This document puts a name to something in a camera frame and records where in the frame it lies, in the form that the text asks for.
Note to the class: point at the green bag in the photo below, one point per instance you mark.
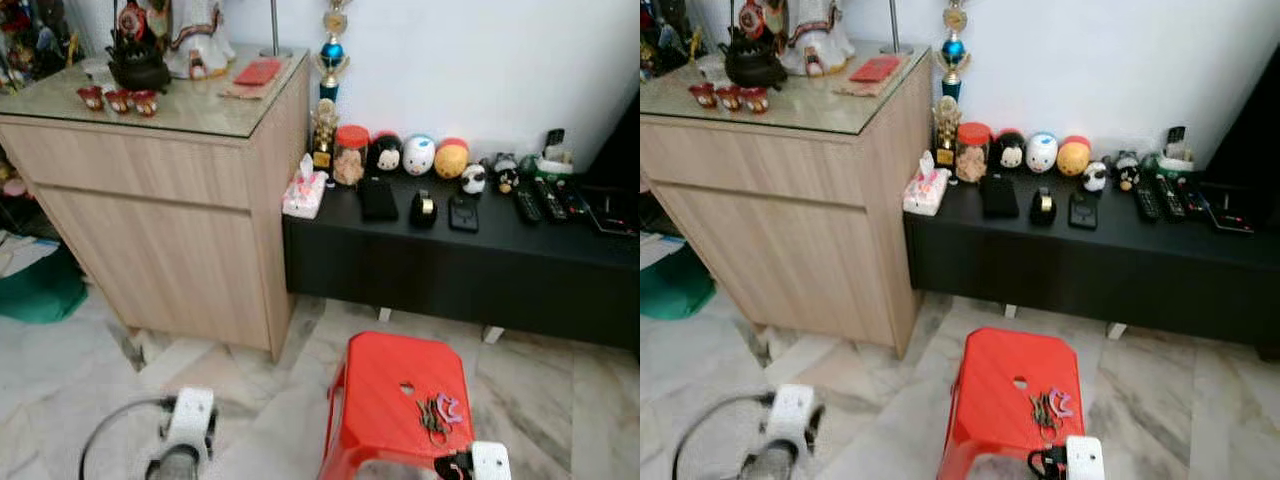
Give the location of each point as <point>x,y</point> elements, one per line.
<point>675,288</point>
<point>40,290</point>

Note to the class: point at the black television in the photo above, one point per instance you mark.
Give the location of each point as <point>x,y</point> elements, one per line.
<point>1250,130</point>
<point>620,150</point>

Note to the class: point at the black remote control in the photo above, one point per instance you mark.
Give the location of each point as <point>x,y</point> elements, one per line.
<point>528,204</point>
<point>1147,203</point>
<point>1171,197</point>
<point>552,199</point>

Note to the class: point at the green box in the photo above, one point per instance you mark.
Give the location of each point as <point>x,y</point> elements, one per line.
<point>1170,165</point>
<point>548,166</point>

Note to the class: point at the light wooden cabinet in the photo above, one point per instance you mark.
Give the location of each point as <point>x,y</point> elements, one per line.
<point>150,230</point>
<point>780,230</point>

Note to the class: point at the small black plush toy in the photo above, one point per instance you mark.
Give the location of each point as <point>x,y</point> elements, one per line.
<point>1127,172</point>
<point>506,174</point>

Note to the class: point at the small red cup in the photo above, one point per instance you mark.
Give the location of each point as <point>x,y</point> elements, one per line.
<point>118,101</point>
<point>755,100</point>
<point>729,98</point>
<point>702,95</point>
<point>144,103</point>
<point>90,98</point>

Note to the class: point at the small white panda plush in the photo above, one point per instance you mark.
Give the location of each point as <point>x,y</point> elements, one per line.
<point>1095,177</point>
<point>474,179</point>

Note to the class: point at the black TV console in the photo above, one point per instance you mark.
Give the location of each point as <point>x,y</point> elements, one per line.
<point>1080,270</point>
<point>450,270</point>

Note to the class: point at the yellow round plush toy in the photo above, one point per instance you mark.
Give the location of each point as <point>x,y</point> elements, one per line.
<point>452,160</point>
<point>1074,158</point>

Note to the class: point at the black teapot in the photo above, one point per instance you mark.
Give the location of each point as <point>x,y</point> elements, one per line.
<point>138,68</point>
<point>756,64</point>

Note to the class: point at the black tape dispenser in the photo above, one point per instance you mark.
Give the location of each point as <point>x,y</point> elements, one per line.
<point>1043,206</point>
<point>423,208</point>

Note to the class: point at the black wallet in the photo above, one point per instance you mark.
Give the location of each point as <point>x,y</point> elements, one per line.
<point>379,200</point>
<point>999,196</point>

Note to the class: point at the black mouse plush toy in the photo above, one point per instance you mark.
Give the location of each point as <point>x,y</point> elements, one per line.
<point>1007,152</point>
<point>386,155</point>

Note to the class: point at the white robed statue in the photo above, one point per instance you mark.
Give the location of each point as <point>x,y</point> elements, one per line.
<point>200,40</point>
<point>818,38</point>

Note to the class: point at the red plastic stool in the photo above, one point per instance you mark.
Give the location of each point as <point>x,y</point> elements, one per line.
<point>395,370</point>
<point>1005,365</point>

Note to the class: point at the floral tissue box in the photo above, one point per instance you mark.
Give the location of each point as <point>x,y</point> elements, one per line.
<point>304,195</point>
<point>926,192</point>

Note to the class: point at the red packet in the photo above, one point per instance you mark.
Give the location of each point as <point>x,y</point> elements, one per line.
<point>258,72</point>
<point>875,69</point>

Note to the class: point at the glass snack jar red lid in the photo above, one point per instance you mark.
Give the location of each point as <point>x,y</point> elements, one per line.
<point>971,157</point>
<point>351,160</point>

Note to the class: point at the small gold trophy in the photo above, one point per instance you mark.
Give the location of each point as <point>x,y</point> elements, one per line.
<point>323,135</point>
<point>946,130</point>

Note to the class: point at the metal lamp pole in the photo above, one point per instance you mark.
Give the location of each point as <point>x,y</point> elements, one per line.
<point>274,30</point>
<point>895,28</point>

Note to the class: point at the tall trophy with blue ball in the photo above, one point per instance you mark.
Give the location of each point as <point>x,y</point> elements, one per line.
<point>332,50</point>
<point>953,48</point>

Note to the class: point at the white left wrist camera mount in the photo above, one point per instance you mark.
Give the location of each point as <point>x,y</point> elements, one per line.
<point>790,415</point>
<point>190,420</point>

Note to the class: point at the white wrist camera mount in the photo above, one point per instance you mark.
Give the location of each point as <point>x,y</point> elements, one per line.
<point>190,420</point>
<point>490,462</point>
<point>1085,458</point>
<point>790,415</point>

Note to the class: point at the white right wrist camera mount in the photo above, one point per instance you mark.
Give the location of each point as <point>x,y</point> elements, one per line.
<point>490,462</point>
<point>1085,458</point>

